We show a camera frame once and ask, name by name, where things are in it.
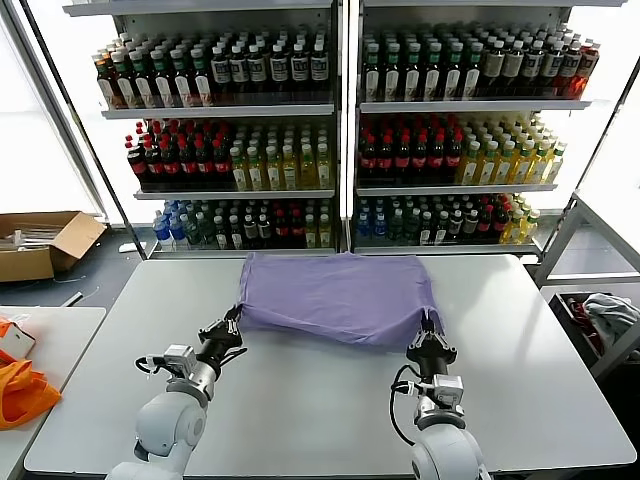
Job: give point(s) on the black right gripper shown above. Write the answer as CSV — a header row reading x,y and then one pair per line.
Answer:
x,y
432,357

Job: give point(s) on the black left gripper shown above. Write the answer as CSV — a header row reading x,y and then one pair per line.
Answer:
x,y
220,350

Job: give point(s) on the purple t-shirt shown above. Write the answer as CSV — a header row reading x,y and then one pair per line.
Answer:
x,y
340,295

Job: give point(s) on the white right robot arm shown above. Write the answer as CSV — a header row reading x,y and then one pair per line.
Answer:
x,y
445,445

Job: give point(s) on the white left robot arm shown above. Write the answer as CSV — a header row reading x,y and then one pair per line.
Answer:
x,y
170,425

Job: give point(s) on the dark drink bottle white cap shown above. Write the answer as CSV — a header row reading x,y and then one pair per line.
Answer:
x,y
470,227
265,232
426,231
236,235
455,227
221,235
251,232
440,231

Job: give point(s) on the green tea bottle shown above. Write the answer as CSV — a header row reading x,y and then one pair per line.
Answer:
x,y
411,230
193,234
396,230

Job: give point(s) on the blue water bottle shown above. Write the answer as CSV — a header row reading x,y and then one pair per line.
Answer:
x,y
364,230
161,232
178,232
380,230

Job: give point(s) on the cola bottle red cap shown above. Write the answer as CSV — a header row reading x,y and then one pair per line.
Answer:
x,y
222,167
485,225
386,160
152,167
281,232
368,160
171,167
499,225
136,167
453,160
205,167
437,160
403,160
188,167
420,160
297,232

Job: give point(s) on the green yellow drink bottle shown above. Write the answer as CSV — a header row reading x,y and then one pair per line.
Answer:
x,y
325,234
311,234

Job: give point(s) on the small white flat object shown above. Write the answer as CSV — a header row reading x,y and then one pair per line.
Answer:
x,y
127,248

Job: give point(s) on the yellow drink bottle white label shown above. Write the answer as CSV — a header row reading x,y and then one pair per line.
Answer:
x,y
470,170
512,231
539,169
240,175
505,170
290,175
529,229
307,175
554,167
324,174
522,170
273,175
487,170
256,175

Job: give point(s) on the dark storage bin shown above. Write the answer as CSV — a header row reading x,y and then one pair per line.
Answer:
x,y
575,325

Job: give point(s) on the red garment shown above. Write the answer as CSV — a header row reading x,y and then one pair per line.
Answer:
x,y
580,312

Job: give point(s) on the short grey strip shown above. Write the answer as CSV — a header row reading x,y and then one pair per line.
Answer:
x,y
74,298

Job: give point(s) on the grey white garment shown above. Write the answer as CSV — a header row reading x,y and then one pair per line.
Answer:
x,y
610,315

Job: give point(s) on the open cardboard box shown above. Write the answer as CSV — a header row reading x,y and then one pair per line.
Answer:
x,y
30,262

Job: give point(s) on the small white carton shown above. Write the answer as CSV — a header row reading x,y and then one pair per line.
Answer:
x,y
20,342

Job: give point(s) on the grey metal drinks shelf unit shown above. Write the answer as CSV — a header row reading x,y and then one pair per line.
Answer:
x,y
220,111
475,106

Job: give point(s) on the white packing material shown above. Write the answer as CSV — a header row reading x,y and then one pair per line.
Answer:
x,y
30,235

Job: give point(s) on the orange cloth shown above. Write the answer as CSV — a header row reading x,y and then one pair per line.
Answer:
x,y
22,400

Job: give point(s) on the grey window mullion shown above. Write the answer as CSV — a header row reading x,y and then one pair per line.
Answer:
x,y
75,155

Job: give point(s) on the dark bottle green neck label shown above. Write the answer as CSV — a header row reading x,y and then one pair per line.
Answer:
x,y
163,87
144,87
472,75
433,75
203,85
412,75
371,75
452,75
183,86
391,75

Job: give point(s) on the dark metal pole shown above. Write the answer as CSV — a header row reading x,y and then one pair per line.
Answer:
x,y
606,131
83,125

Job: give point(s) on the dark bottle black white label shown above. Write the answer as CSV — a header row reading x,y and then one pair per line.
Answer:
x,y
298,68
279,69
239,70
552,67
533,67
319,67
257,69
220,70
570,67

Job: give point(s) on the dark bottle tall white label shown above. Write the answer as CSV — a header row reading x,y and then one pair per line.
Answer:
x,y
125,87

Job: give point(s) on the dark bottle beige label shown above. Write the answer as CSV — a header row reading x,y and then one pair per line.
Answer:
x,y
513,67
494,67

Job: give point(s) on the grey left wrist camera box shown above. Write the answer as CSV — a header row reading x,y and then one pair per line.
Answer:
x,y
180,356

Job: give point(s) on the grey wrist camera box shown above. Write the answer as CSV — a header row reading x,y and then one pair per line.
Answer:
x,y
447,390
180,356

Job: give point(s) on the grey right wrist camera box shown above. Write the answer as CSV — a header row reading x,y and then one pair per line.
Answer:
x,y
447,390

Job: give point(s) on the grey metal rack frame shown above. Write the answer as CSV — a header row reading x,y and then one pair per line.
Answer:
x,y
560,235

